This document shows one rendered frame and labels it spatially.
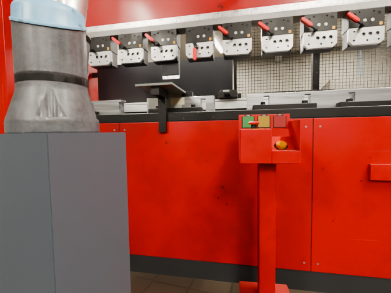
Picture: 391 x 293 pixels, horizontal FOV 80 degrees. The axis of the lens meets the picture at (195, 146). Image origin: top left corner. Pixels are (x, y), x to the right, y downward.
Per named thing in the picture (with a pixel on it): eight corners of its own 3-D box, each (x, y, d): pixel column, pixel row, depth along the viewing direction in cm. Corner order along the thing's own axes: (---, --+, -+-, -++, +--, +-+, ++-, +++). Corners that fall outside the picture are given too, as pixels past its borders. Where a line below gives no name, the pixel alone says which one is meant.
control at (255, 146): (240, 163, 82) (240, 111, 81) (238, 158, 98) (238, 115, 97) (300, 163, 79) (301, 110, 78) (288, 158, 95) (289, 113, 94)
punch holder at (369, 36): (348, 45, 112) (349, 9, 111) (341, 51, 120) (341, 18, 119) (384, 42, 109) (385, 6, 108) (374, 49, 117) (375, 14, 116)
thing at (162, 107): (152, 132, 111) (150, 86, 110) (162, 132, 125) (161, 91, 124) (160, 132, 110) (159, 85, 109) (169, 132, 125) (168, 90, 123)
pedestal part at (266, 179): (259, 302, 89) (259, 161, 86) (257, 292, 95) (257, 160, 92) (275, 303, 88) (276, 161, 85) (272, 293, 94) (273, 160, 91)
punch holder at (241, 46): (222, 55, 123) (222, 23, 122) (223, 60, 132) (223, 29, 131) (251, 53, 120) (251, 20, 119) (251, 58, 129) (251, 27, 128)
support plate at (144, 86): (135, 86, 109) (135, 84, 109) (155, 95, 135) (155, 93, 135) (171, 84, 106) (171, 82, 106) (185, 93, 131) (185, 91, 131)
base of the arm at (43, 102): (48, 132, 34) (45, 63, 34) (-18, 134, 39) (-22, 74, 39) (116, 132, 48) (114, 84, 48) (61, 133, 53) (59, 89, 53)
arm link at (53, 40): (1, 68, 35) (-5, -26, 35) (24, 85, 48) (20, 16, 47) (88, 75, 40) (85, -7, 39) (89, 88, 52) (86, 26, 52)
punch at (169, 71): (162, 79, 134) (162, 62, 134) (163, 79, 136) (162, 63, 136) (178, 78, 132) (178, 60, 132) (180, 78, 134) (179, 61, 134)
